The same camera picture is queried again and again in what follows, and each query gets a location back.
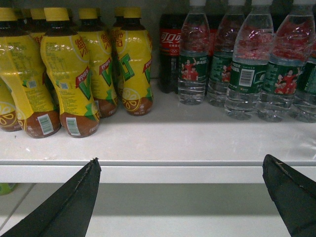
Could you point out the water bottle middle red players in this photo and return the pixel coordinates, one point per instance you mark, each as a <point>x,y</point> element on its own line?
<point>292,47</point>

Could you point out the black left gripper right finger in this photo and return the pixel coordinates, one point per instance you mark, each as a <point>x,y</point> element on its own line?
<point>294,196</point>

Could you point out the water bottle barcode label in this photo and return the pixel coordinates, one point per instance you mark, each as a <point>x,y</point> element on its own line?
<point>250,58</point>

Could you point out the water bottle far left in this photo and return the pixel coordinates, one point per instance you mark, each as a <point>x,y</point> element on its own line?
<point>193,57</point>

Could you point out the white metal shelf board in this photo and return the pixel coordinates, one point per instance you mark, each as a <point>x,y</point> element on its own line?
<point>173,143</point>

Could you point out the yellow lemon tea bottle right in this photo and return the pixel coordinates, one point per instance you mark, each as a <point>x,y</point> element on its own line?
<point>134,48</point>

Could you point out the cola bottle behind left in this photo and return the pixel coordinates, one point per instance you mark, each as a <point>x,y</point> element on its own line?
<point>169,40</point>

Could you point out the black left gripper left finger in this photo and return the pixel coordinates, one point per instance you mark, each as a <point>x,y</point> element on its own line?
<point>67,212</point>

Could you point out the yellow lemon tea bottle front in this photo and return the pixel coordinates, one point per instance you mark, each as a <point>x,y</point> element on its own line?
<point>66,58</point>

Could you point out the yellow lemon tea bottle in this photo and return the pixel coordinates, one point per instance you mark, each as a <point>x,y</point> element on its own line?
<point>23,71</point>
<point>134,48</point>
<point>66,58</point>

